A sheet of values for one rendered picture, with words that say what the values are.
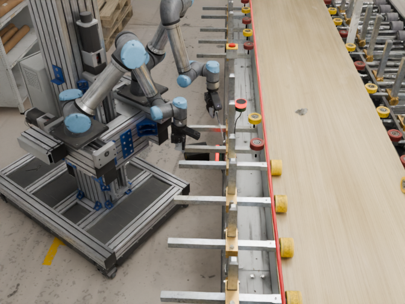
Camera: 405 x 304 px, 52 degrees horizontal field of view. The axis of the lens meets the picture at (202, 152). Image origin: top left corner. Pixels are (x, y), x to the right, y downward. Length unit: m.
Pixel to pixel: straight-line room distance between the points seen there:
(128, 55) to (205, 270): 1.55
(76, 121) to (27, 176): 1.45
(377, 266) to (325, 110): 1.14
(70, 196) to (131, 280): 0.75
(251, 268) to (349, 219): 0.52
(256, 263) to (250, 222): 0.26
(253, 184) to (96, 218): 1.11
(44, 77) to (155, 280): 1.43
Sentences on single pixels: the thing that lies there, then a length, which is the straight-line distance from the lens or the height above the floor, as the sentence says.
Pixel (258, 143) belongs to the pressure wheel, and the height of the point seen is 0.90.
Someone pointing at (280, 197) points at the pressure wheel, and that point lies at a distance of 1.96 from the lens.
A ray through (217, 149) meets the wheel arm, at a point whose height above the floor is 0.86.
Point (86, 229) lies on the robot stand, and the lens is 2.90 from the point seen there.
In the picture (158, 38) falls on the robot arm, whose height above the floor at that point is 1.35.
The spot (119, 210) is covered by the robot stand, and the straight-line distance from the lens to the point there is 2.98.
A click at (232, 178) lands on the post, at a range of 1.89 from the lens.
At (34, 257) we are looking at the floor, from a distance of 3.16.
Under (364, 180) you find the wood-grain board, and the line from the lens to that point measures 2.27.
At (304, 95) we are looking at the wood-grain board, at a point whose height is 0.90.
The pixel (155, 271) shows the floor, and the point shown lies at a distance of 2.89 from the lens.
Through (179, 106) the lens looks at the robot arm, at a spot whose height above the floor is 1.16.
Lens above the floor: 2.37
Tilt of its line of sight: 40 degrees down
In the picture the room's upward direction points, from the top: 1 degrees counter-clockwise
